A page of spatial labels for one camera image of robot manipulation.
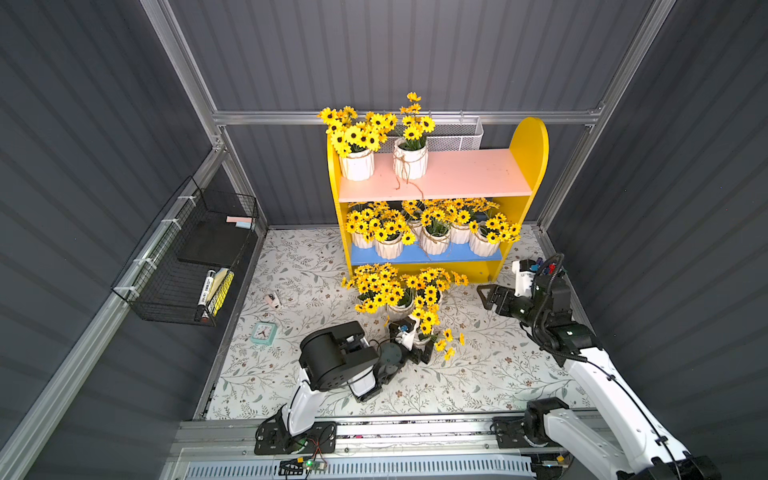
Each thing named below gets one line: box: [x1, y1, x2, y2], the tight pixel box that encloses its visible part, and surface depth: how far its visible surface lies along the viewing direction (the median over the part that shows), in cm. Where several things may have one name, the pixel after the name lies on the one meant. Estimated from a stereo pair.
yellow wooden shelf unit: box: [326, 117, 549, 283], surface depth 86 cm
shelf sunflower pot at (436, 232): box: [422, 209, 451, 255], surface depth 91 cm
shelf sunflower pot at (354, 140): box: [318, 106, 398, 181], surface depth 69 cm
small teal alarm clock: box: [250, 322, 278, 346], surface depth 91 cm
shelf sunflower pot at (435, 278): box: [399, 267, 469, 306], surface depth 90 cm
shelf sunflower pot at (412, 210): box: [401, 199, 424, 242], surface depth 88 cm
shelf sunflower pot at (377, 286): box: [341, 262, 404, 319], surface depth 88 cm
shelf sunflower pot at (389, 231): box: [364, 209, 417, 260], surface depth 84 cm
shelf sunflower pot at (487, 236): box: [469, 212, 522, 257], surface depth 86 cm
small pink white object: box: [264, 293, 279, 309], surface depth 99 cm
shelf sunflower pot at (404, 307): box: [386, 274, 426, 322], surface depth 88 cm
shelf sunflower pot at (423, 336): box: [412, 303, 457, 361], surface depth 81 cm
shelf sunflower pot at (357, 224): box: [345, 208, 376, 249], surface depth 86 cm
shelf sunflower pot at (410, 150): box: [393, 92, 436, 180], surface depth 73 cm
